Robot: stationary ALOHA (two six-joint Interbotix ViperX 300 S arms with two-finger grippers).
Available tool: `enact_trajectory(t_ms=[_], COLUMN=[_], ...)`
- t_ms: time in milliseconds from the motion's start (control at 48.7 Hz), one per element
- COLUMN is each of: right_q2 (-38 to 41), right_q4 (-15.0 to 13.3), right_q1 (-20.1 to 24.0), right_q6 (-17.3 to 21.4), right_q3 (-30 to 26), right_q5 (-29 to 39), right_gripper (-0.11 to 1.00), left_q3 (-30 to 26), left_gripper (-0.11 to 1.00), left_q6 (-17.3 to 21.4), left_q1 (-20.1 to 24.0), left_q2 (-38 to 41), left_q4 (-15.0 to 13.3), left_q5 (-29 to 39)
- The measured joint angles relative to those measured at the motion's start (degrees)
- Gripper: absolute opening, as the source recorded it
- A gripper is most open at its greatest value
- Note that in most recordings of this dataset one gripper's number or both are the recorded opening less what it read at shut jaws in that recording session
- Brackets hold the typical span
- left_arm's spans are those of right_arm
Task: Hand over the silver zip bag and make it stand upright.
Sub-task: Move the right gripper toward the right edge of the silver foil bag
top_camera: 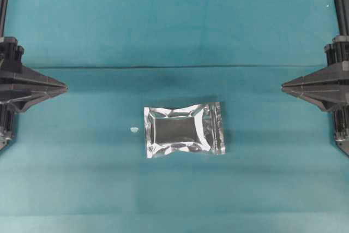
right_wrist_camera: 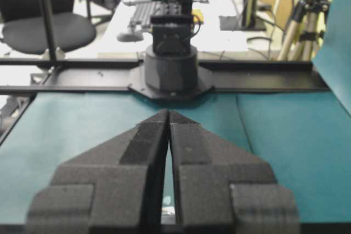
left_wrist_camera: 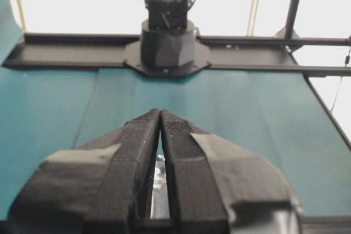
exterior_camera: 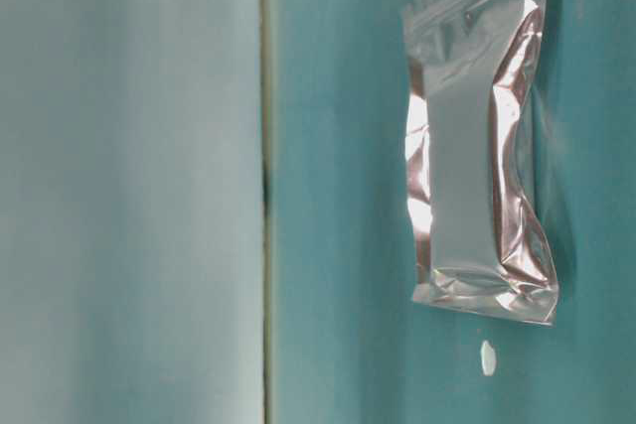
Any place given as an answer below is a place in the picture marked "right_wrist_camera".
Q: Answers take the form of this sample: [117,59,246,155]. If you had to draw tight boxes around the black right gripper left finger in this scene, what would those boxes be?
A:
[26,110,168,233]

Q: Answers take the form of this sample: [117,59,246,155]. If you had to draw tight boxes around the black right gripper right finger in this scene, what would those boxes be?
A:
[169,111,301,233]

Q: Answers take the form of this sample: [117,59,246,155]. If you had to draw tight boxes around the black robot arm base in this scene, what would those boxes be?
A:
[128,0,213,100]

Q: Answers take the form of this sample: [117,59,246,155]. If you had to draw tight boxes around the white desk with clutter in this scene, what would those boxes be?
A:
[98,0,273,61]

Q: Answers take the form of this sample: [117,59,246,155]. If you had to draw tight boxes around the teal backdrop sheet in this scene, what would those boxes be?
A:
[313,0,350,113]

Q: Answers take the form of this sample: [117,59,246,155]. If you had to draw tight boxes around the black vertical pole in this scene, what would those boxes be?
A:
[39,0,57,63]

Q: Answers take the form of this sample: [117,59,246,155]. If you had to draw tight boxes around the black office chair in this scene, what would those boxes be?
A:
[1,0,97,55]

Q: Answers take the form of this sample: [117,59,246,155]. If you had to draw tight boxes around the black metal frame rail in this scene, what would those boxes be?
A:
[1,59,328,100]

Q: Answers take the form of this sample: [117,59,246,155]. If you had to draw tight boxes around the camera tripod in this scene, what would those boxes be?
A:
[276,0,331,61]

